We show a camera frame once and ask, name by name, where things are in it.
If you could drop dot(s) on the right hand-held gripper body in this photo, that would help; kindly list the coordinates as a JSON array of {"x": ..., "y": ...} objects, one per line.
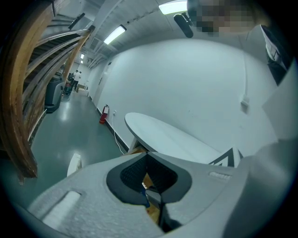
[{"x": 229, "y": 158}]

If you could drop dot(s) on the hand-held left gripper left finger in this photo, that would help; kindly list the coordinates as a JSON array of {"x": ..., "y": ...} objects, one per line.
[{"x": 93, "y": 209}]

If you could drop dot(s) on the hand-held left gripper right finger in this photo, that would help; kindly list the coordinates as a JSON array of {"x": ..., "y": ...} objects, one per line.
[{"x": 205, "y": 190}]

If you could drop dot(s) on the white panel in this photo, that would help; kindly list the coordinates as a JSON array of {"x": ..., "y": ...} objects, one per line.
[{"x": 74, "y": 163}]

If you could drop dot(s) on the white round table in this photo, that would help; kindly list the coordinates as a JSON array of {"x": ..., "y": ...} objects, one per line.
[{"x": 167, "y": 137}]

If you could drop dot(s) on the person's white clothed torso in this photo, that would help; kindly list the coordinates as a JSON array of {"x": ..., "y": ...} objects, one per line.
[{"x": 284, "y": 111}]

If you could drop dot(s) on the red fire extinguisher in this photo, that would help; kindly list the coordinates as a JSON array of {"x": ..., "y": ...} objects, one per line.
[{"x": 104, "y": 114}]

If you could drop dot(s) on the black floor cleaning machine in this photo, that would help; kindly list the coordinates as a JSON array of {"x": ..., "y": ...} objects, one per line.
[{"x": 54, "y": 94}]

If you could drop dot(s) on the cardboard box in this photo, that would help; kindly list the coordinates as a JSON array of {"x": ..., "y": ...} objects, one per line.
[{"x": 81, "y": 87}]

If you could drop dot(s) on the wooden staircase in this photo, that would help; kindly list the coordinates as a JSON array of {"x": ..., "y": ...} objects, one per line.
[{"x": 25, "y": 88}]

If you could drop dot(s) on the person's head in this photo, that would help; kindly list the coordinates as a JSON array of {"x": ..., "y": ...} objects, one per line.
[{"x": 230, "y": 16}]

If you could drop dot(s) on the long ceiling light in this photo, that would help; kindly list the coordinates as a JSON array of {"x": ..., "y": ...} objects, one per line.
[
  {"x": 114, "y": 34},
  {"x": 173, "y": 6}
]

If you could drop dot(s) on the white wall junction box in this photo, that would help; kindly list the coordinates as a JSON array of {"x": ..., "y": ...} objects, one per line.
[{"x": 245, "y": 103}]

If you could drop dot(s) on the black head camera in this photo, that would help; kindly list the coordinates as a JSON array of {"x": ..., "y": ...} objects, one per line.
[{"x": 184, "y": 25}]

